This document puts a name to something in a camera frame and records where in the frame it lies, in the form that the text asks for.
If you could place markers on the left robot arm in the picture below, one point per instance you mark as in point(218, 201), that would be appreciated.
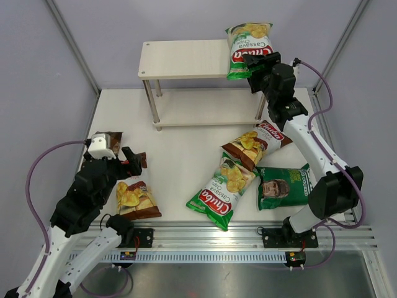
point(52, 275)

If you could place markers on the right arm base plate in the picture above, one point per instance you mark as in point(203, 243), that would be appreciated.
point(277, 238)

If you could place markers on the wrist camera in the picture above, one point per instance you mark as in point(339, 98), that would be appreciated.
point(100, 148)
point(296, 62)

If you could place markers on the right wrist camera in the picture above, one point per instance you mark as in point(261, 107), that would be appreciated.
point(296, 62)

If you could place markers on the brown chuba bag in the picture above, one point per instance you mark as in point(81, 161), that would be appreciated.
point(255, 144)
point(134, 196)

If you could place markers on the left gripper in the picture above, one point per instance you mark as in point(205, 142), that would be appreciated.
point(134, 161)

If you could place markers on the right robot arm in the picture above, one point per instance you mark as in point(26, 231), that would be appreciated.
point(338, 186)

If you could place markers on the dark green portrait chips bag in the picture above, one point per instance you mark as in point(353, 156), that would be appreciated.
point(283, 187)

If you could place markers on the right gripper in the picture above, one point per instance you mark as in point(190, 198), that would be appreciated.
point(255, 61)

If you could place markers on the dark brown sea salt bag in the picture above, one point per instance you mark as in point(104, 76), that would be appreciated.
point(115, 140)

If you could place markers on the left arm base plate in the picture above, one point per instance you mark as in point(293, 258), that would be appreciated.
point(141, 237)

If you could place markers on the green Chuba bag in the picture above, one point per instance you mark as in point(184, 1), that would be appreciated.
point(220, 196)
point(249, 38)

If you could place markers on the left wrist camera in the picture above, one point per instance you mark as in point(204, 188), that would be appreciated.
point(100, 148)

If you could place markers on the aluminium mounting rail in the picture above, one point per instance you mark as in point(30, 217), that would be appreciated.
point(244, 236)

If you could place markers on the slotted cable duct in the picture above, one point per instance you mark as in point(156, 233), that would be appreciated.
point(184, 257)

